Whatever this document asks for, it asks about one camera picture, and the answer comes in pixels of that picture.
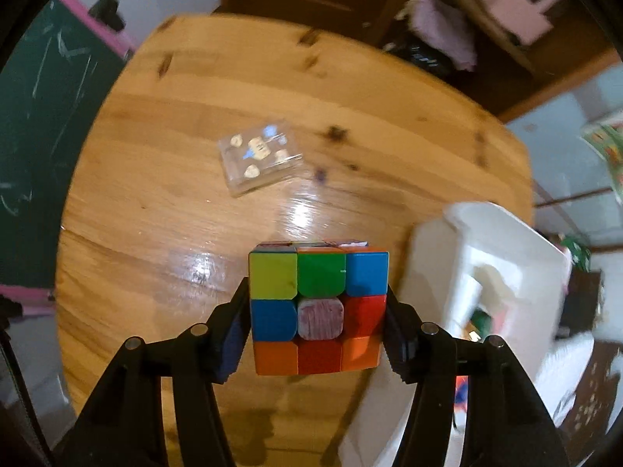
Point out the green chalkboard with pink frame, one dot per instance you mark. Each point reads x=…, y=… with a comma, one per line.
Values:
x=34, y=131

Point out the black bag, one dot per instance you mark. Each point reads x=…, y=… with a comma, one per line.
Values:
x=418, y=53

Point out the pale blue sliding wardrobe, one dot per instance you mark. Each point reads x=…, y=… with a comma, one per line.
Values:
x=559, y=155

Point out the small green and gold device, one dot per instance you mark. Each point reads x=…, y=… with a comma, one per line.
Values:
x=482, y=321

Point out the clear plastic sticker box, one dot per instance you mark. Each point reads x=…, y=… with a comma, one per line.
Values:
x=258, y=155

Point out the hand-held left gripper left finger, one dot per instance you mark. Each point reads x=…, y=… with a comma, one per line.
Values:
x=233, y=331

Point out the white checked blanket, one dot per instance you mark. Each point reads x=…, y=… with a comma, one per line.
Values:
x=559, y=369

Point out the colourful wall poster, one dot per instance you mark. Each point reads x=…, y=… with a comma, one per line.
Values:
x=606, y=146

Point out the pink cloth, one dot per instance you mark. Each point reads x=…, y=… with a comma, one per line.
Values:
x=443, y=29

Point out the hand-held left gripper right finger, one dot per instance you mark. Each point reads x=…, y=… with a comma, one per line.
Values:
x=396, y=335

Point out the black clamp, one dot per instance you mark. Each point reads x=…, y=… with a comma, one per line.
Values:
x=104, y=9

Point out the white plastic bin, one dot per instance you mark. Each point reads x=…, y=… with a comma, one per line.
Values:
x=486, y=238

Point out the green bag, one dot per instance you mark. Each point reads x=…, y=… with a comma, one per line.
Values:
x=574, y=253

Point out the brown wooden shelf cabinet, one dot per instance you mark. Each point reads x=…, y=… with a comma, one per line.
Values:
x=511, y=87

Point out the multicoloured puzzle cube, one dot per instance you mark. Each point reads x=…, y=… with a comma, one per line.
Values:
x=316, y=272

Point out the dark wooden cabinet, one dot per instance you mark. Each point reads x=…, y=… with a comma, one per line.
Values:
x=581, y=301

